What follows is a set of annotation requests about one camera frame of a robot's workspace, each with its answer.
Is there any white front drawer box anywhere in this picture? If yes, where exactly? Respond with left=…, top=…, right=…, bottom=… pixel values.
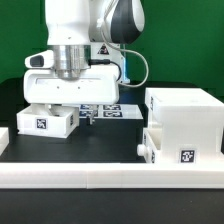
left=137, top=128, right=162, bottom=164

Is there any white marker sheet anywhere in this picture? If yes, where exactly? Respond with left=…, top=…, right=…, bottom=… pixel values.
left=78, top=103, right=144, bottom=120

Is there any white drawer box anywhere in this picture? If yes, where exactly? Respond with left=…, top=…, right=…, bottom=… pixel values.
left=17, top=104, right=79, bottom=138
left=137, top=128, right=162, bottom=164

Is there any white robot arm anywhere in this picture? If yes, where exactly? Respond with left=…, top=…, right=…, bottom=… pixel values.
left=24, top=0, right=145, bottom=116

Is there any white drawer cabinet frame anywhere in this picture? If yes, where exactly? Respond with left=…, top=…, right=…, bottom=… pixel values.
left=145, top=88, right=224, bottom=164

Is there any grey camera cable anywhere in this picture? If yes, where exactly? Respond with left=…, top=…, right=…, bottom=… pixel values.
left=99, top=0, right=150, bottom=88

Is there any white U-shaped border fence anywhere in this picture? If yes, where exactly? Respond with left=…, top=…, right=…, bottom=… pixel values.
left=0, top=127, right=224, bottom=190

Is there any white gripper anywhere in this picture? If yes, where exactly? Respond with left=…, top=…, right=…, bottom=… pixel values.
left=24, top=65, right=119, bottom=125

